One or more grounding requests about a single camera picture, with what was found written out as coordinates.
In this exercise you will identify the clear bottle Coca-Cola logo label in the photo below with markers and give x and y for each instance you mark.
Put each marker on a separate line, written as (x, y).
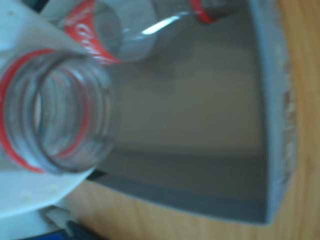
(87, 37)

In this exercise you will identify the clear bottle red label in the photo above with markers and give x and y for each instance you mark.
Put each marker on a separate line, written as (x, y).
(100, 105)

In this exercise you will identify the grey cardboard box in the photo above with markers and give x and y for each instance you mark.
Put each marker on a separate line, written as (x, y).
(200, 125)

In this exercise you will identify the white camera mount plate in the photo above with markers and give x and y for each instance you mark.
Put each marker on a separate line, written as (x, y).
(25, 227)

